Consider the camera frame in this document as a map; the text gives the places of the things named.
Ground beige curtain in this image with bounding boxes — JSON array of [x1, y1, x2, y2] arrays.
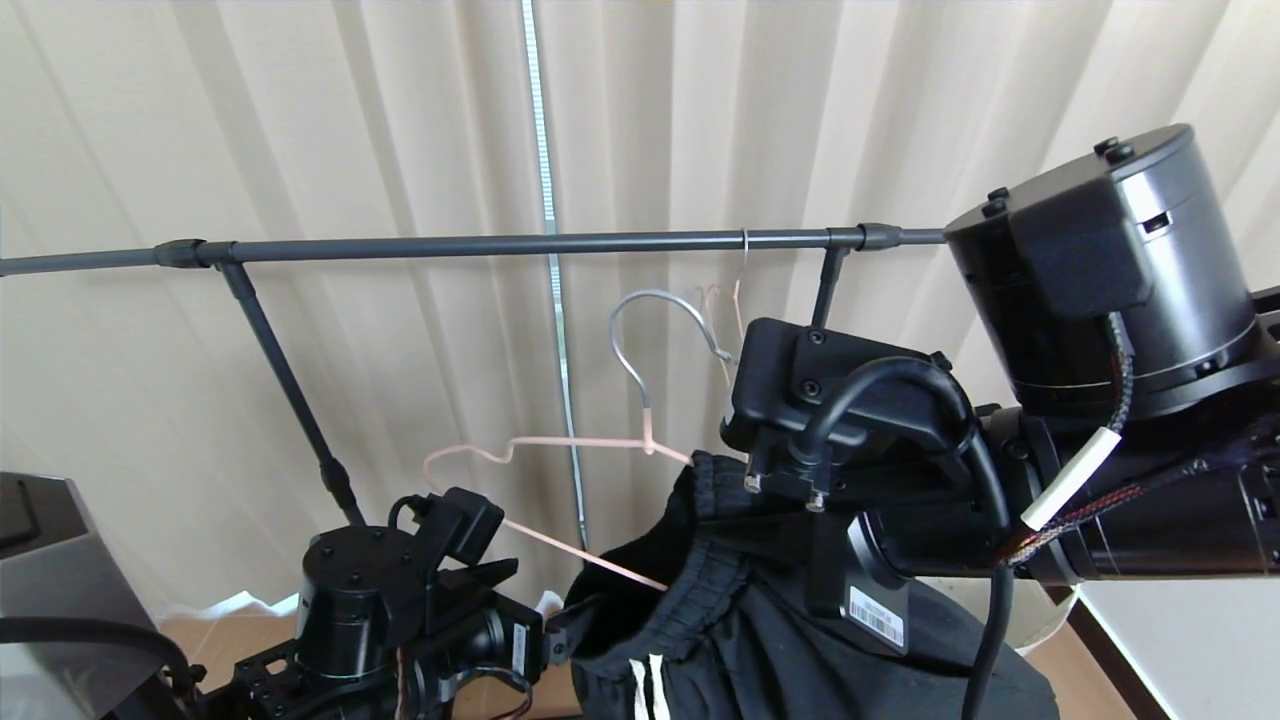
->
[[0, 0, 1280, 621]]

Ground black shorts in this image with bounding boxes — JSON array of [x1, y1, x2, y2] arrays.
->
[[563, 450, 1061, 720]]

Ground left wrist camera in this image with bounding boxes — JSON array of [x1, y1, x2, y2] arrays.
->
[[388, 487, 521, 601]]

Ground black clothes rack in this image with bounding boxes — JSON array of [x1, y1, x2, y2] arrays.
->
[[0, 225, 951, 526]]

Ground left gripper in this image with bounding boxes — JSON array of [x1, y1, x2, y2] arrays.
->
[[430, 590, 549, 706]]

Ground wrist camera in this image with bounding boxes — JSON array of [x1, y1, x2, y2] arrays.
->
[[388, 487, 521, 601], [720, 318, 976, 511]]

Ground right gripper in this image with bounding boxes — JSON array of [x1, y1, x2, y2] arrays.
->
[[805, 405, 1280, 656]]

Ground pink clothes hanger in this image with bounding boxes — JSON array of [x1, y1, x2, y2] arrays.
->
[[423, 290, 736, 593], [700, 230, 751, 401]]

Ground black cable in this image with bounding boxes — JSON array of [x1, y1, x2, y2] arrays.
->
[[800, 357, 1016, 720]]

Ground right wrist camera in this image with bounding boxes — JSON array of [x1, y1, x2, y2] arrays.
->
[[720, 318, 976, 511]]

